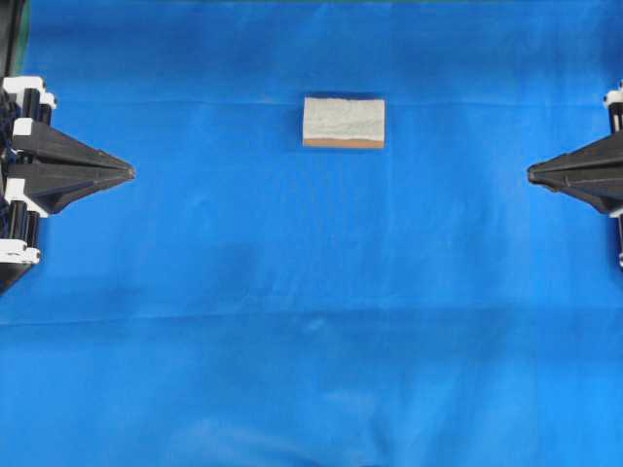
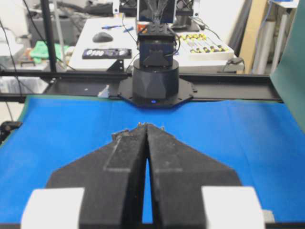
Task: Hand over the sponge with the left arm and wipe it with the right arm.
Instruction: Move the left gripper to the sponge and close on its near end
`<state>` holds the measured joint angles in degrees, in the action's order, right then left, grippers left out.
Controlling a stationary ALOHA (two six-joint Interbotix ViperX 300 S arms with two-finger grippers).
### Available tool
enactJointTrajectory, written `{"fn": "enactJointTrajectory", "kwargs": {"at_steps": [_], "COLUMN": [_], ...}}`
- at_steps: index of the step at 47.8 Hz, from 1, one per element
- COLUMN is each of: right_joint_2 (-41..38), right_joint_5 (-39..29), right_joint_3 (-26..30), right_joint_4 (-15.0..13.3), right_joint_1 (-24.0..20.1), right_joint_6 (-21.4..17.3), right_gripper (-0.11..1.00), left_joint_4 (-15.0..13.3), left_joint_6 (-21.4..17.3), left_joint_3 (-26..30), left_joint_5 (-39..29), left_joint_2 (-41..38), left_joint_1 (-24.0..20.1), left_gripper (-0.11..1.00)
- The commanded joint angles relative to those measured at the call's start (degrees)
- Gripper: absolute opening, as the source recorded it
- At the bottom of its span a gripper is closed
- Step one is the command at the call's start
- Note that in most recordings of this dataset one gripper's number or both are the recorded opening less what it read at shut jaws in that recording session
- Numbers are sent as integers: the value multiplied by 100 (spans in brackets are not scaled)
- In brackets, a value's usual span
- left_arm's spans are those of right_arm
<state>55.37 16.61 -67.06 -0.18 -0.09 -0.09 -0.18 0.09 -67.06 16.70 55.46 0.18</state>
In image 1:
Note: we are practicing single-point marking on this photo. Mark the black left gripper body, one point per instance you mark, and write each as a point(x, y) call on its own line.
point(24, 101)

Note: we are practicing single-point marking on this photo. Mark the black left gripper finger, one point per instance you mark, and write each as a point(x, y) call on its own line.
point(48, 188)
point(42, 141)

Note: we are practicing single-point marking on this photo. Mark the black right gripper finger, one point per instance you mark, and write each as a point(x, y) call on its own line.
point(601, 153)
point(561, 183)

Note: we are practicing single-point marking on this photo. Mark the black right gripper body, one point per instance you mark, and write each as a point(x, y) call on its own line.
point(613, 105)

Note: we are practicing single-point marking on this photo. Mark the grey and orange sponge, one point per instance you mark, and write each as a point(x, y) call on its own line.
point(340, 123)

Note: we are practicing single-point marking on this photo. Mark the blue table cloth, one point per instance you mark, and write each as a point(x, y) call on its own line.
point(247, 300)

